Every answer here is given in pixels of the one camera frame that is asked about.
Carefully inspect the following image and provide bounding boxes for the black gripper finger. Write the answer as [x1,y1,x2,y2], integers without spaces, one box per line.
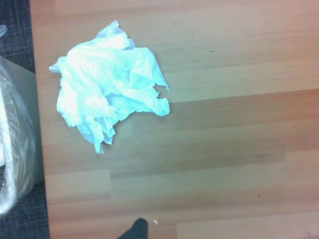
[117,218,150,239]

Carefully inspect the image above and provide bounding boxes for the reddish wooden coffee table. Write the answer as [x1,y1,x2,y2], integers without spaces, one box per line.
[29,0,319,239]

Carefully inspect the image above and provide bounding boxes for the white tissue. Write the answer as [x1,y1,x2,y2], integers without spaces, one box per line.
[49,20,170,154]

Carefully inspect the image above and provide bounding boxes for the clear plastic bin liner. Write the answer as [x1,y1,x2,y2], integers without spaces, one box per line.
[0,24,38,218]

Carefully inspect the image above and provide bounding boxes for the beige plastic trash bin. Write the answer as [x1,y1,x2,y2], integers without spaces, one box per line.
[0,57,47,220]

